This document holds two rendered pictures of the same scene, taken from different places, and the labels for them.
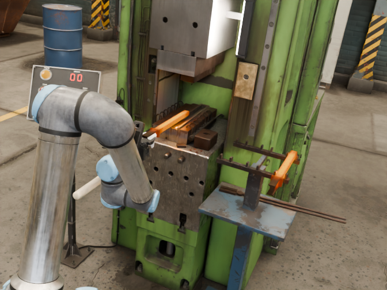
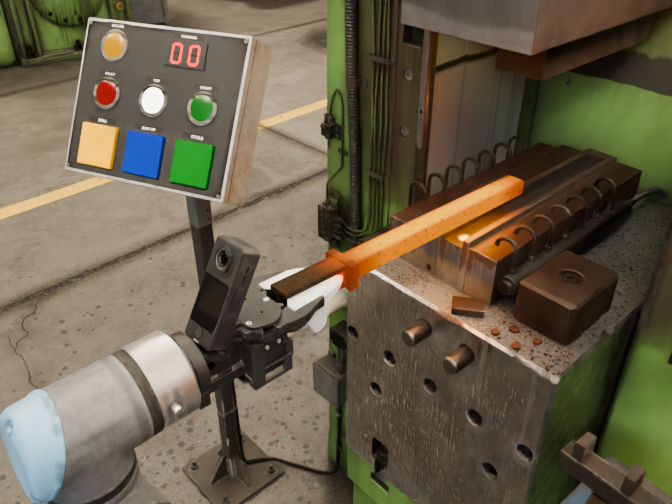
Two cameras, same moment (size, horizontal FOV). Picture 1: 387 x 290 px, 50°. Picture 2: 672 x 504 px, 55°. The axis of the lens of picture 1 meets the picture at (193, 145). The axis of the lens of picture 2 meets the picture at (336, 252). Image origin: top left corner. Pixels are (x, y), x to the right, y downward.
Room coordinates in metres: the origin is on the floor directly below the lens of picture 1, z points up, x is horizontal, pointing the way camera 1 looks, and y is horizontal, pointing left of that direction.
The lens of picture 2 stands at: (1.15, -0.10, 1.48)
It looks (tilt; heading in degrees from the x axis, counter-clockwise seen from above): 33 degrees down; 27
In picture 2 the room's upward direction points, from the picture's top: straight up
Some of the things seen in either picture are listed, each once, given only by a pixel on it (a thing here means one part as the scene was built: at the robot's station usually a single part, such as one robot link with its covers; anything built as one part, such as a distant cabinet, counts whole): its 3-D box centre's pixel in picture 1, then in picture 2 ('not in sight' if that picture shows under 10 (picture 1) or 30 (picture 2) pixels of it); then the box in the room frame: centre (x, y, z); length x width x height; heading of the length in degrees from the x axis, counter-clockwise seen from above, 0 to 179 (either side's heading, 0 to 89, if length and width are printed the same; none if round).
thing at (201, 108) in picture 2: not in sight; (202, 108); (1.97, 0.58, 1.09); 0.05 x 0.03 x 0.04; 70
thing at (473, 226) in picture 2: (190, 115); (536, 193); (2.12, 0.03, 0.99); 0.42 x 0.05 x 0.01; 160
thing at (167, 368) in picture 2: not in sight; (164, 379); (1.49, 0.26, 1.02); 0.10 x 0.05 x 0.09; 69
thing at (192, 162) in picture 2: not in sight; (193, 164); (1.93, 0.57, 1.01); 0.07 x 0.05 x 0.07; 95
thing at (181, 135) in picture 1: (186, 120); (519, 206); (2.12, 0.06, 0.96); 0.42 x 0.20 x 0.09; 160
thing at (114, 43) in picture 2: (45, 74); (114, 45); (2.00, 0.78, 1.16); 0.05 x 0.03 x 0.04; 70
